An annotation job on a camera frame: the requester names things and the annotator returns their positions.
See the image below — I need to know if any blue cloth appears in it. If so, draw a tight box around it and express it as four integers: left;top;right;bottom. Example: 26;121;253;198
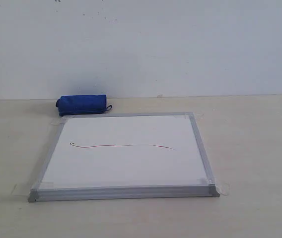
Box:
56;95;113;117

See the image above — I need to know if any clear tape front left corner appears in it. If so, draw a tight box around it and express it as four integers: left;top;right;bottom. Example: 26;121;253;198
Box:
10;183;32;198

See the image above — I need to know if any white board with aluminium frame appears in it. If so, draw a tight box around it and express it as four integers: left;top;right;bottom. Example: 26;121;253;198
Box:
28;112;220;202

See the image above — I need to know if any clear tape front right corner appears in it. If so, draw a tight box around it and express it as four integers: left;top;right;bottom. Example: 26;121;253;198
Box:
215;182;230;196

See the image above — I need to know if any clear tape corner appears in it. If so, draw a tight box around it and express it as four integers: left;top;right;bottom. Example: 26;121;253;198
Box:
215;182;230;196
10;183;32;198

